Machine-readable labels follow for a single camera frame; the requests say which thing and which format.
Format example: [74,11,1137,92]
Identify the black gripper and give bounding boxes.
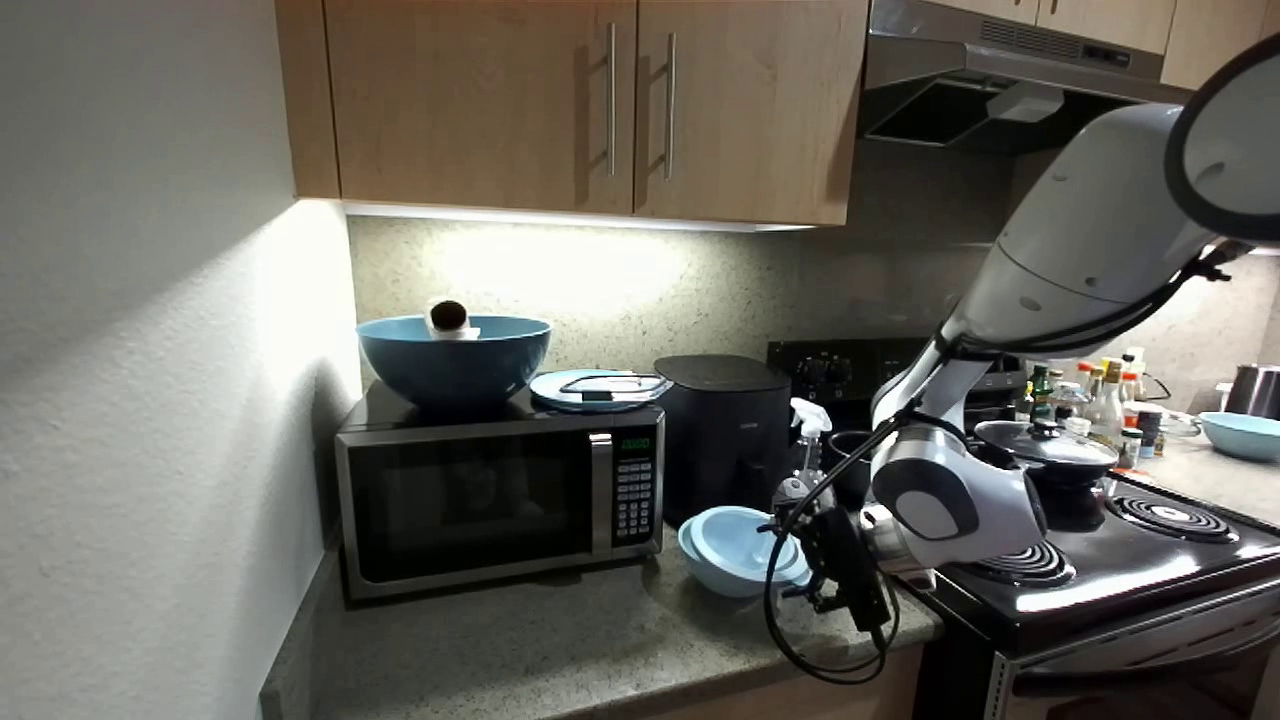
[773,471,888,642]

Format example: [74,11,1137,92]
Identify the clear spray bottle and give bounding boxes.
[791,397,833,476]

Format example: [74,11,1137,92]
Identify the blue plate on microwave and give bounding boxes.
[527,370,670,413]

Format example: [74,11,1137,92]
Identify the condiment bottles cluster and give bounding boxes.
[1026,352,1172,464]

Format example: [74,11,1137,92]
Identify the small light blue bowl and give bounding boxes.
[675,503,813,600]

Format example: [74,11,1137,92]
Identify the light blue bowl far right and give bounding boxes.
[1200,413,1280,464]

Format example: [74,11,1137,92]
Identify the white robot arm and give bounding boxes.
[773,36,1280,633]

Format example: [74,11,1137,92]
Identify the wooden upper cabinet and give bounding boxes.
[273,0,869,223]

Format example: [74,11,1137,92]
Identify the black frying pan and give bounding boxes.
[977,421,1118,534]

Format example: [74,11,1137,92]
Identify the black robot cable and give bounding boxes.
[760,235,1236,688]

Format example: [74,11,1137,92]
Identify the large dark blue bowl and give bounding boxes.
[360,315,552,413]

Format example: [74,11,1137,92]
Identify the round object in large bowl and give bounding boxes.
[427,299,476,342]

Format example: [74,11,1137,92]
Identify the black and silver microwave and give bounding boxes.
[338,406,666,603]

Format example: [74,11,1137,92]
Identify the black electric stove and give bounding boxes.
[769,342,1280,720]

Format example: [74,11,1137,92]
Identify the stainless range hood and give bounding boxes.
[860,0,1185,151]

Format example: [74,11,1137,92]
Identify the clear lid with blue rim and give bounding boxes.
[695,503,813,593]

